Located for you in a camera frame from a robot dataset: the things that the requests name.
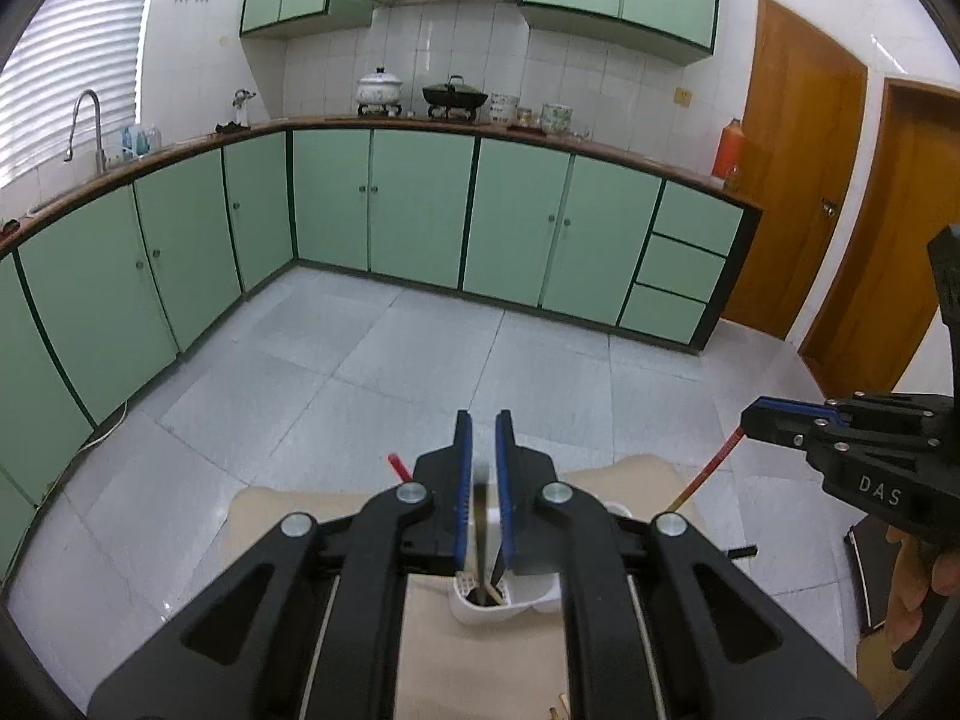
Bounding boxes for black glass-front cabinet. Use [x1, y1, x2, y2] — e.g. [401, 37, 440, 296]
[844, 514, 912, 638]

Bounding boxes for wooden door with frame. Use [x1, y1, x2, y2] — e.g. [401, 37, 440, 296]
[799, 77, 960, 398]

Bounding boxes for white utensil holder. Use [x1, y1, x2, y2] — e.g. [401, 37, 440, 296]
[448, 501, 637, 628]

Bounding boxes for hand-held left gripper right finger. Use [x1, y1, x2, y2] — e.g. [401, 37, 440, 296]
[493, 409, 877, 720]

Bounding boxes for white window blinds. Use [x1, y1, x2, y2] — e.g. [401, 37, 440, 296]
[0, 0, 162, 188]

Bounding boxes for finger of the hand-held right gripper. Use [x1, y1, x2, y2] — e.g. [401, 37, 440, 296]
[739, 396, 852, 452]

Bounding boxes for small countertop figure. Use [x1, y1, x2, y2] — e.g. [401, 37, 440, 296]
[217, 88, 257, 134]

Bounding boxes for steel kitchen faucet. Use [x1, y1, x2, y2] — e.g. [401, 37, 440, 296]
[64, 90, 106, 173]

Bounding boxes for green base cabinets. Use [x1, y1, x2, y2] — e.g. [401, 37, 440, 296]
[0, 116, 764, 578]

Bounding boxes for bottles beside sink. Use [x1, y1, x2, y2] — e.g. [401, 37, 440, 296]
[120, 124, 162, 158]

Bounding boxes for person's right hand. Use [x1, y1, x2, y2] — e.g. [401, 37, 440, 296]
[885, 525, 960, 647]

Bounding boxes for white cooking pot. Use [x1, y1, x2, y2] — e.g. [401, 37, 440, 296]
[355, 66, 406, 117]

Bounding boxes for black cooking pot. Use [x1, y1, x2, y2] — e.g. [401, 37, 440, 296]
[421, 76, 490, 121]

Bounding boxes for beige tablecloth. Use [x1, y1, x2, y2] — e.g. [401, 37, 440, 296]
[225, 454, 751, 720]

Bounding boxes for closed wooden door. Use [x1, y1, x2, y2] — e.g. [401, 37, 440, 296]
[720, 0, 869, 340]

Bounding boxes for red-tipped chopstick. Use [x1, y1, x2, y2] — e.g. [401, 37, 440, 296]
[667, 426, 745, 512]

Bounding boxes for red thermos flask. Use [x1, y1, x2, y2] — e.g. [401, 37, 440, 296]
[712, 118, 746, 179]

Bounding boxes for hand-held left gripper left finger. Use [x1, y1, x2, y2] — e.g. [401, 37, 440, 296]
[88, 409, 477, 720]

